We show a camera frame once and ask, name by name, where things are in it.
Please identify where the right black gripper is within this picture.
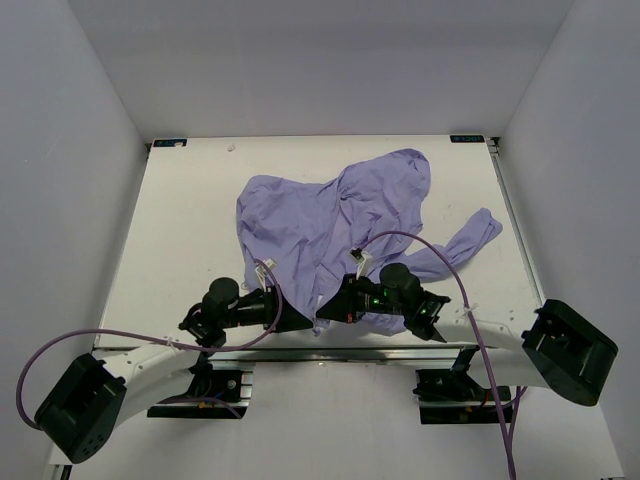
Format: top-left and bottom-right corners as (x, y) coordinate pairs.
(317, 272), (408, 323)

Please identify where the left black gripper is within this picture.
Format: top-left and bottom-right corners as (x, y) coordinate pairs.
(220, 285), (313, 334)

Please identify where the lilac zip jacket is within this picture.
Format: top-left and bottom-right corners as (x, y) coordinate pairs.
(236, 149), (503, 333)

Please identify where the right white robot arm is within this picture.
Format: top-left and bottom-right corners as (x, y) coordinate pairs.
(316, 263), (618, 407)

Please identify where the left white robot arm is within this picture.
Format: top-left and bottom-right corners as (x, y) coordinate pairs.
(35, 278), (312, 464)

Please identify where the right blue table label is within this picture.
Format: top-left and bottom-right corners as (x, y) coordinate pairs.
(449, 134), (485, 144)

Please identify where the blue table label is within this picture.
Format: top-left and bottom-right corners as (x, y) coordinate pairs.
(152, 138), (187, 148)
(449, 134), (485, 144)

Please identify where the left blue table label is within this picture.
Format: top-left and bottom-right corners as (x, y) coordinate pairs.
(152, 138), (187, 148)

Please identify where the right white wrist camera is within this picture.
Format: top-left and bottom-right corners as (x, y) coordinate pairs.
(349, 248), (373, 279)

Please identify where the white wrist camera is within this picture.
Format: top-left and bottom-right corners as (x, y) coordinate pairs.
(254, 258), (277, 290)
(349, 248), (373, 279)

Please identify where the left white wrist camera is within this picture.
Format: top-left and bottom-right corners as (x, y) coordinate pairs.
(254, 258), (277, 290)

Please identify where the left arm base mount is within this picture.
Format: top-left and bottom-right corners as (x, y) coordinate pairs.
(147, 361), (255, 420)

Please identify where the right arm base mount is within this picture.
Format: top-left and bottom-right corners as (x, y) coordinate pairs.
(413, 346), (499, 425)

